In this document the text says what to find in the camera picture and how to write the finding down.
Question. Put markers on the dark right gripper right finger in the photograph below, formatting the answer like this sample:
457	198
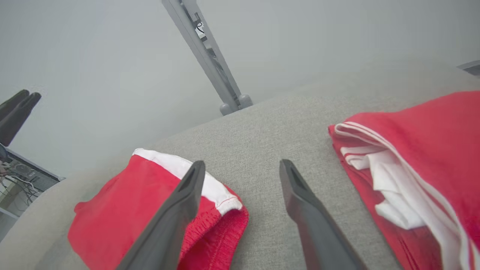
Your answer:
318	232

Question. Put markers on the grey fabric sofa seat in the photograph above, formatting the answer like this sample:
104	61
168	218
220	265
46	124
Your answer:
270	150

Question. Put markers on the black computer case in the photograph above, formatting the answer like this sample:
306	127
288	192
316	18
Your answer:
22	170

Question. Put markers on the red white basketball jersey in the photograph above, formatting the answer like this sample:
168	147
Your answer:
442	142

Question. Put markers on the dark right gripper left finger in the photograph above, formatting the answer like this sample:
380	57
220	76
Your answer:
168	225

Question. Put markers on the red white basketball shorts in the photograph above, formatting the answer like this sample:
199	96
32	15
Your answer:
120	210

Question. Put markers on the grey partition joint post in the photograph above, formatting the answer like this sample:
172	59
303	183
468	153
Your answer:
200	56

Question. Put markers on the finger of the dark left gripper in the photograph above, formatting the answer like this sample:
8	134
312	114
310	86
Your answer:
15	100
20	116

